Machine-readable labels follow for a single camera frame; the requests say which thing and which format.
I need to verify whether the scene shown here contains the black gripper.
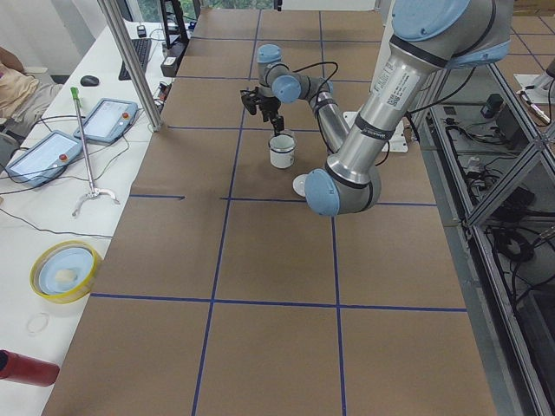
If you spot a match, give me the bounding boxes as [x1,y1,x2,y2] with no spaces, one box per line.
[240,87,284,134]

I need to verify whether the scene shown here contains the white round mug lid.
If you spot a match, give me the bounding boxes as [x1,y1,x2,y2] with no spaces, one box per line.
[292,173,308,198]

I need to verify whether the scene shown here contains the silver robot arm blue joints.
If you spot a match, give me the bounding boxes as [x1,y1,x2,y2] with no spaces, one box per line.
[257,1,514,217]

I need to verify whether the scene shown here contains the white enamel mug blue rim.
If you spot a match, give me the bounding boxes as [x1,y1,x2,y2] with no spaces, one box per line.
[268,134,296,169]

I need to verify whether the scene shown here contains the black keyboard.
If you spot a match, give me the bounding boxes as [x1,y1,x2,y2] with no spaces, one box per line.
[118,37,153,81]

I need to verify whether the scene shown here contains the teach pendant tablet far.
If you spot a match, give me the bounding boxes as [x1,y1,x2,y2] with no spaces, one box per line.
[82,98,139,145]

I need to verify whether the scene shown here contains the teach pendant tablet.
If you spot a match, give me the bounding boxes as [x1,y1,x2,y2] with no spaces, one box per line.
[6,130,82,187]
[82,98,139,145]

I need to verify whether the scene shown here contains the black computer mouse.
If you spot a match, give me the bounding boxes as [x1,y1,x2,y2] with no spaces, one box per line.
[80,75,100,87]

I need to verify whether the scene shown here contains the reacher grabber stick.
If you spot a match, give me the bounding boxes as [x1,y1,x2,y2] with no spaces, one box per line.
[70,87,120,218]

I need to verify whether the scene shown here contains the teach pendant tablet near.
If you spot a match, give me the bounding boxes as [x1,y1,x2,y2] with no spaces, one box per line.
[6,130,82,187]

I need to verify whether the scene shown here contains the red cylinder bottle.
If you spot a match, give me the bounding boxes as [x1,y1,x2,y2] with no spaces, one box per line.
[1,350,60,387]

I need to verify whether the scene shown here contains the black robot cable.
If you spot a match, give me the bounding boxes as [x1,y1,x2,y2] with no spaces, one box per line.
[289,61,340,114]

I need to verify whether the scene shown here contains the aluminium frame post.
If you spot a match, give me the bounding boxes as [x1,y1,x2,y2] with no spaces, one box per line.
[98,0,162,132]

